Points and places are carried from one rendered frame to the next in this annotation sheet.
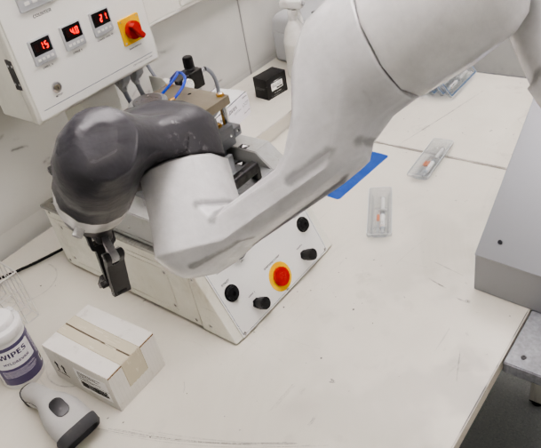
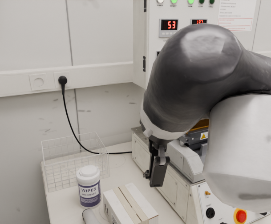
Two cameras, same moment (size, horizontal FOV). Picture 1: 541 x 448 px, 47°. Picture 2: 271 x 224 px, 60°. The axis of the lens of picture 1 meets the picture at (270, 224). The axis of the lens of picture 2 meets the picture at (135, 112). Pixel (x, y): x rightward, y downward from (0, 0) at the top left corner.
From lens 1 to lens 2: 37 cm
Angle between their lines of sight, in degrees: 23
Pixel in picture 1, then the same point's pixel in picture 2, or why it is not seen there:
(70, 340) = (116, 197)
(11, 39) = (150, 46)
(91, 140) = (197, 44)
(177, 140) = (267, 77)
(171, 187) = (247, 115)
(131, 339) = (146, 212)
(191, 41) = not seen: hidden behind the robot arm
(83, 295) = (132, 177)
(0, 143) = (126, 98)
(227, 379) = not seen: outside the picture
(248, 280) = (221, 210)
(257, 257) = not seen: hidden behind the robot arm
